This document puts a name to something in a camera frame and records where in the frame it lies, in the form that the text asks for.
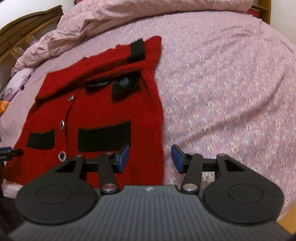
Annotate red knit cardigan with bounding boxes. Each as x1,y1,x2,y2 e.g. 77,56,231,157
4,36,164,187

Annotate orange white plush toy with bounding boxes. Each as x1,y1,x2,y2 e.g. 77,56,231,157
0,100,10,116

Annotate purple pillow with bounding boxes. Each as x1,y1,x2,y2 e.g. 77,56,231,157
1,68,35,102

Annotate pink floral bed sheet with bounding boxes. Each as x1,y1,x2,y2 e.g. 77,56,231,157
1,11,295,214

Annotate dark wooden headboard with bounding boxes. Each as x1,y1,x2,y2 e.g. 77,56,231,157
0,4,64,65

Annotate pink crumpled duvet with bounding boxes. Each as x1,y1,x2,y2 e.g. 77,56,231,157
10,0,254,77

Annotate wooden bedside shelf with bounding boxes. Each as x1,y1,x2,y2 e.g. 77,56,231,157
247,0,271,24

